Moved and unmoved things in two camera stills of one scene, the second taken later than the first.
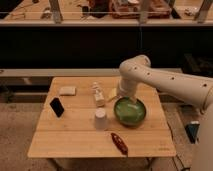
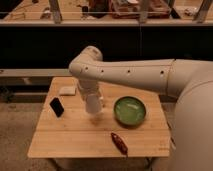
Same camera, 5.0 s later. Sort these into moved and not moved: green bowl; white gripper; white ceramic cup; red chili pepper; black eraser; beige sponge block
Moved: white gripper; white ceramic cup
Not moved: black eraser; green bowl; red chili pepper; beige sponge block
